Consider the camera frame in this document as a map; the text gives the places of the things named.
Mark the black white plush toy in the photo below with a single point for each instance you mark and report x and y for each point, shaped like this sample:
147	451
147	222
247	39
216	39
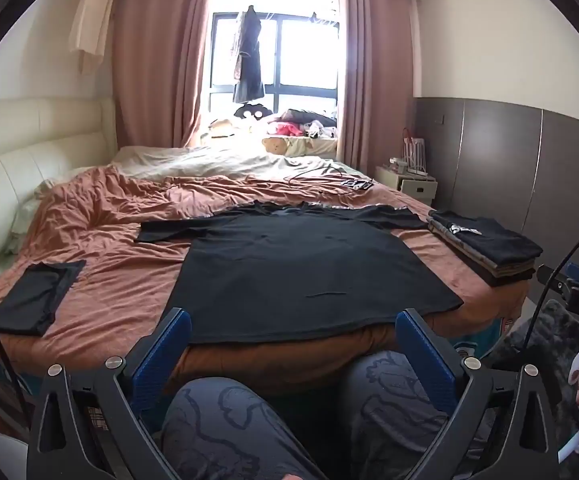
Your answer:
252	111

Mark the folded black garment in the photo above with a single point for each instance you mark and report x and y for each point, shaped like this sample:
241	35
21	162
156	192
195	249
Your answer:
34	295

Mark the cream leather headboard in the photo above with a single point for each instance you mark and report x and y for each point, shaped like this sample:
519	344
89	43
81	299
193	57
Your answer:
19	170

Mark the beige bed sheet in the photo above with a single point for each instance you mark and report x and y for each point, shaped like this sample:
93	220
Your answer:
194	160

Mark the brown blanket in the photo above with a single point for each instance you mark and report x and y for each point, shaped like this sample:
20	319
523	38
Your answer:
119	240

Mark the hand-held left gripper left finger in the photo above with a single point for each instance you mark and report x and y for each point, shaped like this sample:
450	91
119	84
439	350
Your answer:
167	355

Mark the black t-shirt with patterned trim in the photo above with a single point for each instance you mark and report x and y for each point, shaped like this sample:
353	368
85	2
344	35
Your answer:
309	265

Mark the hanging dark clothes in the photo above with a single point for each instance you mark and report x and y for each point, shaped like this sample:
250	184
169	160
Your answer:
249	60

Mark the stack of folded clothes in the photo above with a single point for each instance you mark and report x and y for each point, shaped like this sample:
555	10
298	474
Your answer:
489	247

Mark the white plastic loop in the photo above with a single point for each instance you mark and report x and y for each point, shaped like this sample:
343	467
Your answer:
569	447

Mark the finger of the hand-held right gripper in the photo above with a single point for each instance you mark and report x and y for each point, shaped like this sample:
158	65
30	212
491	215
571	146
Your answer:
549	276

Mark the window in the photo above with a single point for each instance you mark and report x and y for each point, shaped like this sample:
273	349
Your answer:
299	60

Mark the person's right leg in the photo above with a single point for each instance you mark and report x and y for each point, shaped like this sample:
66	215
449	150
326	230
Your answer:
389	410

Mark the person's leg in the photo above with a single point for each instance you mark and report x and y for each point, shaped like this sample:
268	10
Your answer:
229	435
389	410

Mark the person's left leg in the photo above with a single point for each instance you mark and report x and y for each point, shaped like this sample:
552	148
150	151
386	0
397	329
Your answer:
229	435

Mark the pile of mixed clothes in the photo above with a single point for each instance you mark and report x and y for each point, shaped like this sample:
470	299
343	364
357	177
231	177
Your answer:
294	122

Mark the bear print pillow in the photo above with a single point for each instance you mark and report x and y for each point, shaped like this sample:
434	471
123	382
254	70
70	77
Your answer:
314	146

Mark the pink curtain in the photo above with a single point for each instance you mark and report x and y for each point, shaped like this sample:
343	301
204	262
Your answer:
374	85
159	60

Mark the dark grey fuzzy cloth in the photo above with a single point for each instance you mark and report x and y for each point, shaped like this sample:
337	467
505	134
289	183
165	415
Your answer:
549	330

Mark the hanging cream garment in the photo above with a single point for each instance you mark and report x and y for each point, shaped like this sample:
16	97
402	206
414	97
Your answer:
91	15

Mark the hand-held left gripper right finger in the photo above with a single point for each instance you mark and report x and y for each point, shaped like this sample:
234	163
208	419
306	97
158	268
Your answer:
422	355

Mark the white nightstand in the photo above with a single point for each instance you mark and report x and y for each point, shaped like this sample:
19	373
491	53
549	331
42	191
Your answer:
419	190

